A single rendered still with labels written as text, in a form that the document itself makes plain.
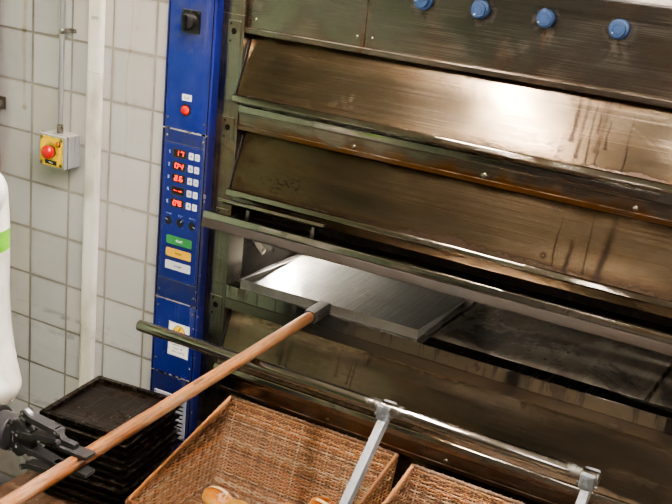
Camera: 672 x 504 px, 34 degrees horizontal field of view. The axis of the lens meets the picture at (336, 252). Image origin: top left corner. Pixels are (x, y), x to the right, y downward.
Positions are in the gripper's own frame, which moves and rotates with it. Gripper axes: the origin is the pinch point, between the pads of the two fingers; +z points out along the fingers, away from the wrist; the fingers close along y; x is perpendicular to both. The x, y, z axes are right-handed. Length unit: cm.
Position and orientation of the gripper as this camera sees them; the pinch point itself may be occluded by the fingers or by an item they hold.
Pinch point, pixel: (76, 459)
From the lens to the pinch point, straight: 221.0
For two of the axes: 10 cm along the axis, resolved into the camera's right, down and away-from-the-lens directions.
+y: -1.0, 9.4, 3.1
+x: -4.8, 2.3, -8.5
